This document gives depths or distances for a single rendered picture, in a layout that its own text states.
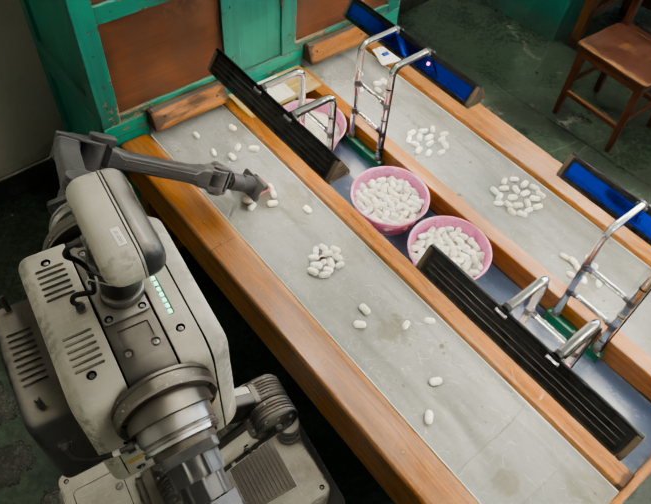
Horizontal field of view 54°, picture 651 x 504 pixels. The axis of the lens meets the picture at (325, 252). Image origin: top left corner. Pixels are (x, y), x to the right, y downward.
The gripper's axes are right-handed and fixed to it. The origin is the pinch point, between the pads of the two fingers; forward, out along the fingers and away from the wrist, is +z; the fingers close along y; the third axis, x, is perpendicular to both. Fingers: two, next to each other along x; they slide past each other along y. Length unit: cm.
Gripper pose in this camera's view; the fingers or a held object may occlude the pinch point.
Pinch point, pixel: (267, 188)
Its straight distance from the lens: 213.7
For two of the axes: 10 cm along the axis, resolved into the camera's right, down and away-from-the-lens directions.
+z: 5.5, 0.4, 8.3
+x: -5.5, 7.7, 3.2
